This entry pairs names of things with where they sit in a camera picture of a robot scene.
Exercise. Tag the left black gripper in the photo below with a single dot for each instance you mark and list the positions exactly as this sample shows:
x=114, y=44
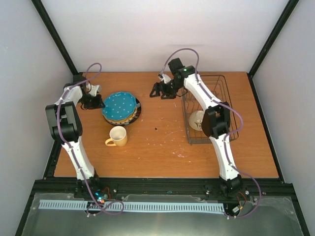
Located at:
x=98, y=104

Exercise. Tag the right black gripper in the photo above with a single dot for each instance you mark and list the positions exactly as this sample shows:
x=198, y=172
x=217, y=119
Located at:
x=156, y=87

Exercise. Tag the teal polka dot plate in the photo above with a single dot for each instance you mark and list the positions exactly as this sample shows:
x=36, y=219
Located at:
x=119, y=106

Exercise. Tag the black wire dish rack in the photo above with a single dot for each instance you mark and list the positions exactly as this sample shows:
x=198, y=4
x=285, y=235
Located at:
x=192, y=110

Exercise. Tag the white ceramic bowl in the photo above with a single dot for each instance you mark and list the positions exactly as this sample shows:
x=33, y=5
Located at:
x=195, y=120

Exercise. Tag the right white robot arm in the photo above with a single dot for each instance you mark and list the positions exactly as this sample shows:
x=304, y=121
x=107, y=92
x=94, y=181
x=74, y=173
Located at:
x=215, y=122

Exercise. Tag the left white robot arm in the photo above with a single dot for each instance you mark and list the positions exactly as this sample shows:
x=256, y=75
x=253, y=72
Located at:
x=65, y=126

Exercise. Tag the yellow plate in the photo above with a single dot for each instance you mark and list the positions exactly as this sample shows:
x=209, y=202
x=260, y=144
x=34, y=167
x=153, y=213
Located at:
x=121, y=116

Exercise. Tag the black rimmed striped plate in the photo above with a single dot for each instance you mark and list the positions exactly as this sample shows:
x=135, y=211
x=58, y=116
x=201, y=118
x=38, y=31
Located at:
x=131, y=119

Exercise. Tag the yellow mug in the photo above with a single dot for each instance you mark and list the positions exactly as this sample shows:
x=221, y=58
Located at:
x=118, y=137

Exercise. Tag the left controller board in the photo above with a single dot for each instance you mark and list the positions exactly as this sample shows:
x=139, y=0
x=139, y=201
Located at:
x=103, y=195

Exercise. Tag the controller board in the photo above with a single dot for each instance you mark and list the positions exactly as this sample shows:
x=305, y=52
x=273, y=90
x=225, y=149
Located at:
x=103, y=195
x=241, y=200

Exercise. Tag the right controller board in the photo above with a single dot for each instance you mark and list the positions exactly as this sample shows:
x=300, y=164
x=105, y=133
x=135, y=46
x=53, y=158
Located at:
x=241, y=200

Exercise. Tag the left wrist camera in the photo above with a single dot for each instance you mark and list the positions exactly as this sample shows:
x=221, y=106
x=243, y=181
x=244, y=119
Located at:
x=94, y=90

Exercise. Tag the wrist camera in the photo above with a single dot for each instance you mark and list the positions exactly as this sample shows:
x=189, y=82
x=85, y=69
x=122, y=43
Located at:
x=94, y=90
x=164, y=78

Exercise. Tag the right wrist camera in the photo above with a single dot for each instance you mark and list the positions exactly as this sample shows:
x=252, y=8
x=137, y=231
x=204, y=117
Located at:
x=164, y=78

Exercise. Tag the black aluminium frame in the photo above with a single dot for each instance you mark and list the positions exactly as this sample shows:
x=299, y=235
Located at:
x=179, y=186

